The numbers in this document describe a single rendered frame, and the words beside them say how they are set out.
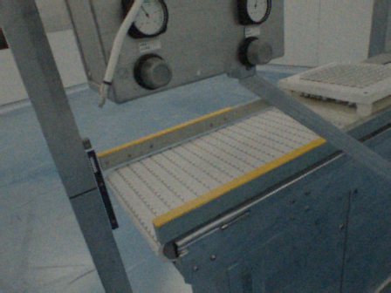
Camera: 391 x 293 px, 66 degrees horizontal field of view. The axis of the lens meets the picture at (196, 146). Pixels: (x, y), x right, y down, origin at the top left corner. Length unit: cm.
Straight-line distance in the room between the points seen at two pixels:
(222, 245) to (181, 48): 31
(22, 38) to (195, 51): 35
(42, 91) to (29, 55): 6
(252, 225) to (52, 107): 41
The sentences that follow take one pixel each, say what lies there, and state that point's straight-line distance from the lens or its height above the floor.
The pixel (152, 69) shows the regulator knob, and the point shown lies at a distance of 27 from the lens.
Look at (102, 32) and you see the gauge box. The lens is 28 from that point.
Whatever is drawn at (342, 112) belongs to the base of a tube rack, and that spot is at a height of 83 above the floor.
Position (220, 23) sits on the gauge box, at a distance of 34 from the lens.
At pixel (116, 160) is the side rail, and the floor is 82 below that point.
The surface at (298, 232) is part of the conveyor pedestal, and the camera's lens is 73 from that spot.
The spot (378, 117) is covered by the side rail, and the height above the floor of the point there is 84.
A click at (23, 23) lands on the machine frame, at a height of 110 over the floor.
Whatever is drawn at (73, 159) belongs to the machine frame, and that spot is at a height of 85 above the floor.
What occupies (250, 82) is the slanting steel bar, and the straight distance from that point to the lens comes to 43.
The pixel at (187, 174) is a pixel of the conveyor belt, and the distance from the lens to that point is 57.
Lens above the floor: 109
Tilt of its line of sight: 25 degrees down
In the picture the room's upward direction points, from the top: 9 degrees counter-clockwise
